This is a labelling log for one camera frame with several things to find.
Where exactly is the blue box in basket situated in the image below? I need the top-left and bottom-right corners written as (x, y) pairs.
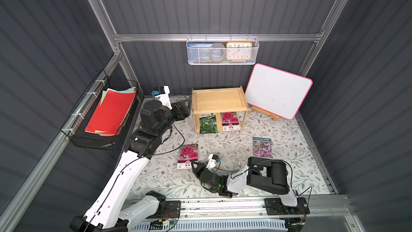
top-left (187, 42), bottom-right (214, 65)

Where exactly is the green leaf seed bag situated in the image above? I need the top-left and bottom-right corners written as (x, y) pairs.
top-left (200, 113), bottom-right (218, 134)

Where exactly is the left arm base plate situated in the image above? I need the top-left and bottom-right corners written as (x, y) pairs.
top-left (151, 200), bottom-right (181, 219)

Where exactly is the white wire wall basket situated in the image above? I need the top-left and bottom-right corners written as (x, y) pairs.
top-left (186, 35), bottom-right (260, 66)

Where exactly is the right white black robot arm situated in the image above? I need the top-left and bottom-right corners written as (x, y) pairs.
top-left (191, 157), bottom-right (298, 207)

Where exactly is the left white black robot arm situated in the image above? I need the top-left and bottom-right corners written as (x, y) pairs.
top-left (70, 99), bottom-right (191, 232)

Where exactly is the wooden two-tier shelf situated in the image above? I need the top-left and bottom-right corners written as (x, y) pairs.
top-left (192, 86), bottom-right (248, 134)

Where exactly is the wooden whiteboard easel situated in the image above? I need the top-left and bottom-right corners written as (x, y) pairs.
top-left (252, 106), bottom-right (280, 121)

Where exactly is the yellow analog clock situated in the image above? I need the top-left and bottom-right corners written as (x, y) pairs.
top-left (226, 41), bottom-right (253, 62)

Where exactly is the grey tape roll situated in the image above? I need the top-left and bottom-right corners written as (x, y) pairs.
top-left (209, 43), bottom-right (226, 63)

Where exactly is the magenta flower seed bag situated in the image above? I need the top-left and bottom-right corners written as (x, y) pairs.
top-left (221, 112), bottom-right (240, 132)
top-left (177, 143), bottom-right (198, 170)

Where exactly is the black wire side basket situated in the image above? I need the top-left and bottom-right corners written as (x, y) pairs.
top-left (61, 72), bottom-right (141, 151)

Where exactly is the red paper folder stack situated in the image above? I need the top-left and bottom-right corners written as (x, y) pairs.
top-left (85, 87), bottom-right (137, 136)

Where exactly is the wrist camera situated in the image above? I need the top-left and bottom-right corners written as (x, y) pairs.
top-left (207, 154), bottom-right (221, 171)
top-left (152, 85), bottom-right (172, 110)

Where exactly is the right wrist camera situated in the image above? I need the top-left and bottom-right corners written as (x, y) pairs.
top-left (207, 154), bottom-right (221, 171)

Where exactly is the white perforated cable duct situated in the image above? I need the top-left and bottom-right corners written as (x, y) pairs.
top-left (131, 218), bottom-right (288, 232)

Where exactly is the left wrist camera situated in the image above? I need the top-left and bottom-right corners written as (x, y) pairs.
top-left (152, 85), bottom-right (172, 110)

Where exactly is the pink framed whiteboard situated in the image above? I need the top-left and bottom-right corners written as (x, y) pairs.
top-left (245, 63), bottom-right (313, 120)

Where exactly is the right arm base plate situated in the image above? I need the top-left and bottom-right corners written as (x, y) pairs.
top-left (264, 197), bottom-right (310, 215)

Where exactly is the purple flower seed bag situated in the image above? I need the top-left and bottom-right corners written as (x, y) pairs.
top-left (252, 137), bottom-right (272, 159)

